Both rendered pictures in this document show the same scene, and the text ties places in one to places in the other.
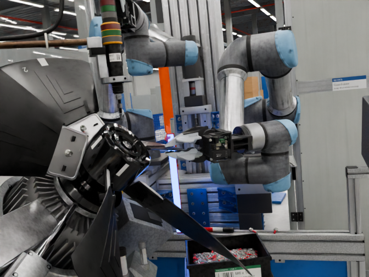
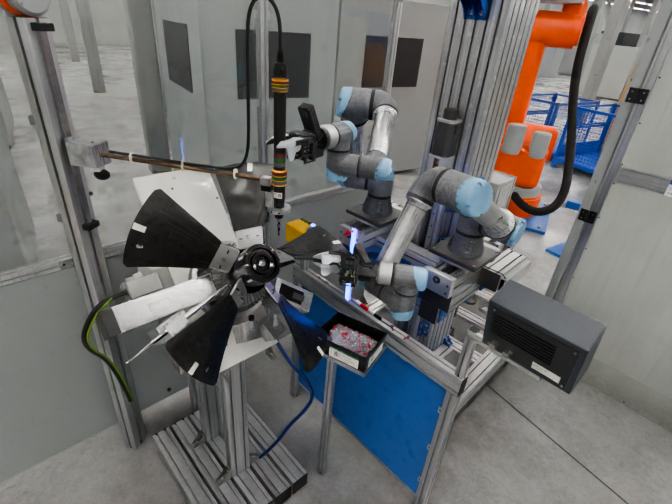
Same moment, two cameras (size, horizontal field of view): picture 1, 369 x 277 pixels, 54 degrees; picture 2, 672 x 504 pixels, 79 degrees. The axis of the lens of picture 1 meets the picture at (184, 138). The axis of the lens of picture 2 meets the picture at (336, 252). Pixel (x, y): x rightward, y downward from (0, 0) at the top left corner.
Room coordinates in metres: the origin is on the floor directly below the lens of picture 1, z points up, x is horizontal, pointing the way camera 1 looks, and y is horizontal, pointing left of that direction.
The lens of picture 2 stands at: (-0.08, -0.57, 1.86)
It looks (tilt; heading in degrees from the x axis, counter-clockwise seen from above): 30 degrees down; 29
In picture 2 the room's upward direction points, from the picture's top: 5 degrees clockwise
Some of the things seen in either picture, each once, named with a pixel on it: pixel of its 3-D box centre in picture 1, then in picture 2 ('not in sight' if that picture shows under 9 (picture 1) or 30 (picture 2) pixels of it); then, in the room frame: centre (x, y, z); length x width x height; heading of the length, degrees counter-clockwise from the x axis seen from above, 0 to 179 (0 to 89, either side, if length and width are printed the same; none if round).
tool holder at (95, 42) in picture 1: (110, 60); (275, 194); (0.81, 0.15, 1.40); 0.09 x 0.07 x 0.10; 110
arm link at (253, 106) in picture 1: (251, 112); (475, 215); (1.56, -0.29, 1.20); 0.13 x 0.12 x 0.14; 72
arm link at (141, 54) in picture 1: (144, 56); (341, 164); (1.10, 0.09, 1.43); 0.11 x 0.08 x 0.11; 111
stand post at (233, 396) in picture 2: not in sight; (234, 412); (0.71, 0.27, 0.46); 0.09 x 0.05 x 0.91; 165
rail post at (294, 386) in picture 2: not in sight; (296, 342); (1.25, 0.36, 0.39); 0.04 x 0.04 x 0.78; 75
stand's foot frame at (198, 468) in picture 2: not in sight; (228, 459); (0.74, 0.36, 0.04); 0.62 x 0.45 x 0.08; 75
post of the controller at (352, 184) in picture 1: (353, 200); (467, 352); (1.02, -0.47, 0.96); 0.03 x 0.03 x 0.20; 75
